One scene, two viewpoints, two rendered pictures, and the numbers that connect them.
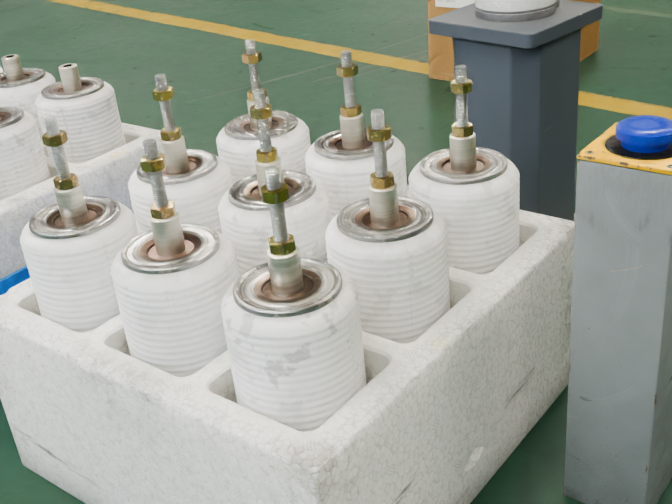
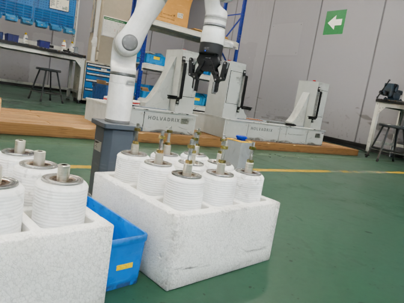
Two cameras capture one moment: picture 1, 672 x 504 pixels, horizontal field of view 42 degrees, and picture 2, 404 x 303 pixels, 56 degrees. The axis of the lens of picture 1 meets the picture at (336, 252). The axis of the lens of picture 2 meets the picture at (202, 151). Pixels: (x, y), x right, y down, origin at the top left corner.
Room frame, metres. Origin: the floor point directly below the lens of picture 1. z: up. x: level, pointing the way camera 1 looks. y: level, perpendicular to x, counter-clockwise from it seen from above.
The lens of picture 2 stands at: (0.57, 1.11, 0.45)
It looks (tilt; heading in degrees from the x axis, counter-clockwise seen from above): 8 degrees down; 275
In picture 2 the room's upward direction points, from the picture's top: 9 degrees clockwise
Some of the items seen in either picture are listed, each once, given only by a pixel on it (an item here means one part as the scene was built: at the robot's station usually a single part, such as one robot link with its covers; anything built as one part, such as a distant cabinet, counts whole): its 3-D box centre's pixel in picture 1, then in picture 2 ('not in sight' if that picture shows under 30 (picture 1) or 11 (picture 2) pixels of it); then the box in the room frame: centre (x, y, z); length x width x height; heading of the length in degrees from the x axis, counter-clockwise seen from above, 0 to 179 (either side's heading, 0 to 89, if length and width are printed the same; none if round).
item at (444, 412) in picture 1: (293, 347); (182, 216); (0.69, 0.05, 0.09); 0.39 x 0.39 x 0.18; 50
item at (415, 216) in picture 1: (384, 219); (219, 162); (0.62, -0.04, 0.25); 0.08 x 0.08 x 0.01
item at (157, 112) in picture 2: not in sight; (145, 85); (1.46, -2.15, 0.45); 0.82 x 0.57 x 0.74; 42
